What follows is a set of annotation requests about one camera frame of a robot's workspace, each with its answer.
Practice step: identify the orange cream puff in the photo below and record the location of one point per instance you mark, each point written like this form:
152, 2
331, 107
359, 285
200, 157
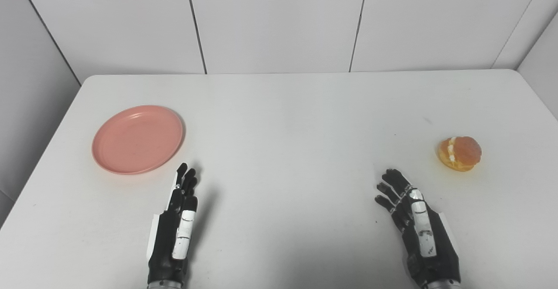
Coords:
460, 153

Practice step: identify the pink round plate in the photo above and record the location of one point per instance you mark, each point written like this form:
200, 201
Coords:
137, 139

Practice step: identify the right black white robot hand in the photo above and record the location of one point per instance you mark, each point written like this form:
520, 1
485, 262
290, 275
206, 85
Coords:
429, 241

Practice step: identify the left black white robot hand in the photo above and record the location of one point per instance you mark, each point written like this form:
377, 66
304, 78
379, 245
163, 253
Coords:
170, 236

